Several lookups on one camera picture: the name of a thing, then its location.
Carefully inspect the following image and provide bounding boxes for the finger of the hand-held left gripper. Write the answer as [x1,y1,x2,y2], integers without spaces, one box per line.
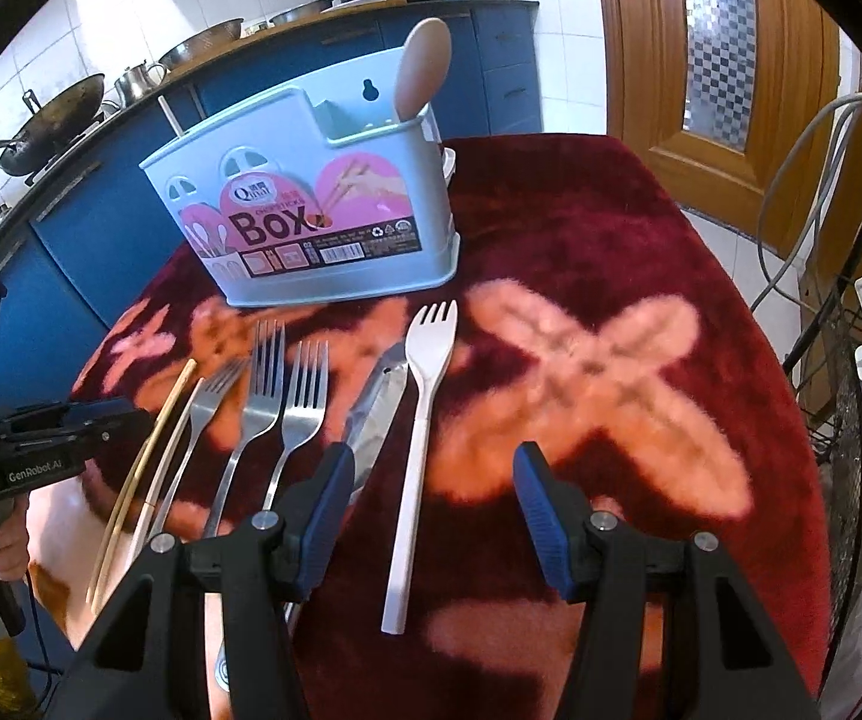
[0,398,154,460]

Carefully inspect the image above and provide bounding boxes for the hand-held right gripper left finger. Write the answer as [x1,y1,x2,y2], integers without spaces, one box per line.
[63,441,358,720]

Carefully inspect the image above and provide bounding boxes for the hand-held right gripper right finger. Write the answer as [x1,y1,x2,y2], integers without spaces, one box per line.
[512,441,822,720]

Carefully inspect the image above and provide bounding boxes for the metal knife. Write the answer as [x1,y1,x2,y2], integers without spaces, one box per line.
[284,340,411,627]

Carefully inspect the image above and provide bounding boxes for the metal fork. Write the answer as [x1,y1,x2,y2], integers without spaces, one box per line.
[202,319,287,541]
[257,339,331,515]
[147,358,253,545]

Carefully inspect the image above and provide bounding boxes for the white plastic fork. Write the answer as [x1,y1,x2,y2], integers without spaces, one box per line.
[380,299,460,635]

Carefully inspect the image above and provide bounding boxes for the pale blue utensil box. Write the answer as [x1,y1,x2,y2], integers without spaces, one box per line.
[138,82,462,309]

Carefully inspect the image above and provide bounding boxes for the blue kitchen cabinet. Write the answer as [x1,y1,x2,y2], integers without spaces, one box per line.
[0,0,546,421]

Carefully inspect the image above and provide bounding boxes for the red floral blanket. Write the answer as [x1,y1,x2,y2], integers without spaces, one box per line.
[69,133,834,720]

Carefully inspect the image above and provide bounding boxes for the large black wok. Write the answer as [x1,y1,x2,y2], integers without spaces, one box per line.
[0,73,121,179]

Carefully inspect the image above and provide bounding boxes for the steel kettle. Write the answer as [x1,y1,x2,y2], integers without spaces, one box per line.
[111,60,170,104]

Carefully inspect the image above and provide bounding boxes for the steel basin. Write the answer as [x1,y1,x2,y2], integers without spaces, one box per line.
[269,0,339,25]
[157,18,245,70]

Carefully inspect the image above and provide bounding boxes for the wooden door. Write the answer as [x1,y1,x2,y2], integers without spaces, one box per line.
[591,0,862,260]

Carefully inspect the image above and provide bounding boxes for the brown wooden spoon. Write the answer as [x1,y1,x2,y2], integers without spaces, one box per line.
[392,16,453,125]

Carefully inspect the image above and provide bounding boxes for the black wire fan guard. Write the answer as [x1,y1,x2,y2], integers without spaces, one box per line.
[783,270,862,620]

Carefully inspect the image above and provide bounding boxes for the grey cables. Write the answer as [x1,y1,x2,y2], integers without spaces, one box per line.
[747,90,862,320]

